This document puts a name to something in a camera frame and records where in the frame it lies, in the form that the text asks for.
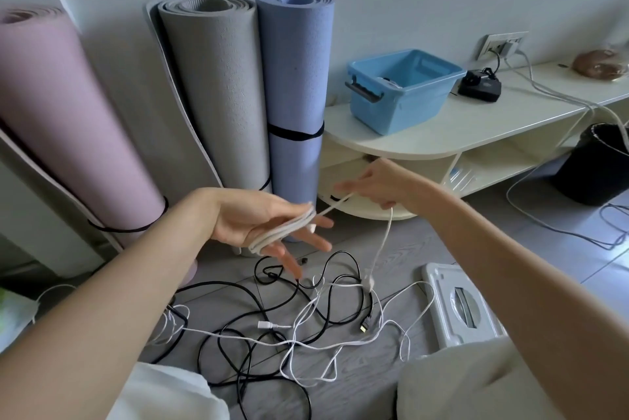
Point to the person's right forearm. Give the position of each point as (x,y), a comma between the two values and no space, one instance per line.
(516,287)

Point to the person's right fingers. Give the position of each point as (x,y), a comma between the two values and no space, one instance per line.
(351,186)

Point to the white and green bag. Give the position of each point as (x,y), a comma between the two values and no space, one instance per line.
(12,316)

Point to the person's left thumb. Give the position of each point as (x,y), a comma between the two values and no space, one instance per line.
(295,206)

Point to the person's right hand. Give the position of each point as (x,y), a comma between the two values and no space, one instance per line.
(393,184)

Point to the white wall socket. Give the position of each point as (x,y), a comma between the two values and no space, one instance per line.
(502,44)

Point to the person's right leg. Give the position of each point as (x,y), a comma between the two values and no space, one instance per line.
(471,380)

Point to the black waste bin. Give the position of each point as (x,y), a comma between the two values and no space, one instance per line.
(592,164)

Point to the small black device box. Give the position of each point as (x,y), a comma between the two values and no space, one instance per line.
(481,85)

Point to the grey rolled yoga mat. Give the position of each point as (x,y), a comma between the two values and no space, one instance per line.
(216,90)

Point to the person's left middle finger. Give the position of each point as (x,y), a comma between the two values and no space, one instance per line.
(317,239)

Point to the person's left hand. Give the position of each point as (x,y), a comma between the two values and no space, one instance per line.
(245,218)

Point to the blue plastic basket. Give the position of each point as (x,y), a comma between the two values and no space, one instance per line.
(408,100)

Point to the person's left forearm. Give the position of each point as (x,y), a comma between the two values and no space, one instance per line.
(98,311)

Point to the blue rolled yoga mat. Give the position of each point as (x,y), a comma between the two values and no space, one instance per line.
(295,66)

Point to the person's left leg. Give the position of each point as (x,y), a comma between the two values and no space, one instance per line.
(167,392)

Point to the pink rolled yoga mat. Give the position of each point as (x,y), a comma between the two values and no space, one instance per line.
(73,130)

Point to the person's leg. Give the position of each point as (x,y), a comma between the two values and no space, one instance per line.
(167,392)
(471,380)

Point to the cream low shelf unit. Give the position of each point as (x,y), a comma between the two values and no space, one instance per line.
(471,130)

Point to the brown item in clear bag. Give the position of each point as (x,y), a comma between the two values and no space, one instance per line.
(602,65)

